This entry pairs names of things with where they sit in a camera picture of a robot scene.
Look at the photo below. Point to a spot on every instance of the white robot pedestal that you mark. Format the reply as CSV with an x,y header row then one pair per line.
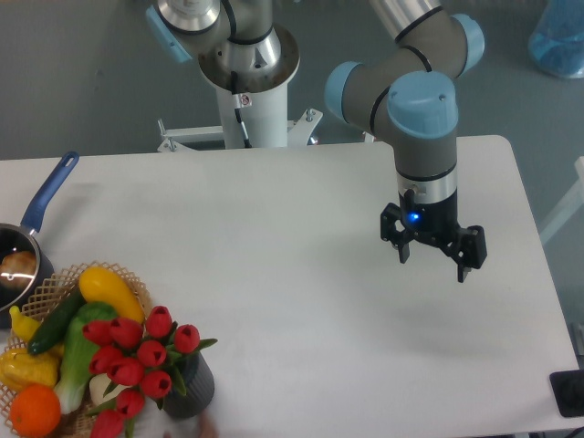
x,y
251,88

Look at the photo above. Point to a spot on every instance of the orange fruit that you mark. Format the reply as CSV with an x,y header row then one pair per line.
x,y
35,411

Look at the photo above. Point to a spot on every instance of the white garlic bulb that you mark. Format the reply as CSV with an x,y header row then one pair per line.
x,y
97,387

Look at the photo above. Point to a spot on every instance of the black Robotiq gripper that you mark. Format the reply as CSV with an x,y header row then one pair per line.
x,y
434,224

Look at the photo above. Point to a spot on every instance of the white frame at right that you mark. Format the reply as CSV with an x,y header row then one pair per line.
x,y
565,208

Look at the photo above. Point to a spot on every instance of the yellow gourd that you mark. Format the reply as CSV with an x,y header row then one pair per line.
x,y
19,369

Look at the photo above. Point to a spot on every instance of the small yellow pepper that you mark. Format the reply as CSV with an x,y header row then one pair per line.
x,y
22,325

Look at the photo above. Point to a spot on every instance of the yellow squash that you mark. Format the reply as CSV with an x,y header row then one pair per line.
x,y
99,284

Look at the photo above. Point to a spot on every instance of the green bok choy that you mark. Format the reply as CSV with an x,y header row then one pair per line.
x,y
78,352

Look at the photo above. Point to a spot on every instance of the dark grey ribbed vase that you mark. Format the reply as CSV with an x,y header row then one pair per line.
x,y
199,389

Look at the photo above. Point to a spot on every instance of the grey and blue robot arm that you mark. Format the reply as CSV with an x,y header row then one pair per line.
x,y
407,101

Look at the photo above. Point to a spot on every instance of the bread roll in pan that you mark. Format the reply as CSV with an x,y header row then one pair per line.
x,y
18,270

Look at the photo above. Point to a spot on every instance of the green cucumber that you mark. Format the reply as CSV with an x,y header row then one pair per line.
x,y
55,325

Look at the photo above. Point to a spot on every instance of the black device at table edge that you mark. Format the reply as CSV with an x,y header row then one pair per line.
x,y
567,387

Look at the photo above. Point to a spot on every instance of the red tulip bouquet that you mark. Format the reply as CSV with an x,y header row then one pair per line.
x,y
144,358

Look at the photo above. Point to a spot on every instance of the blue-handled saucepan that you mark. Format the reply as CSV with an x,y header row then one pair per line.
x,y
23,237

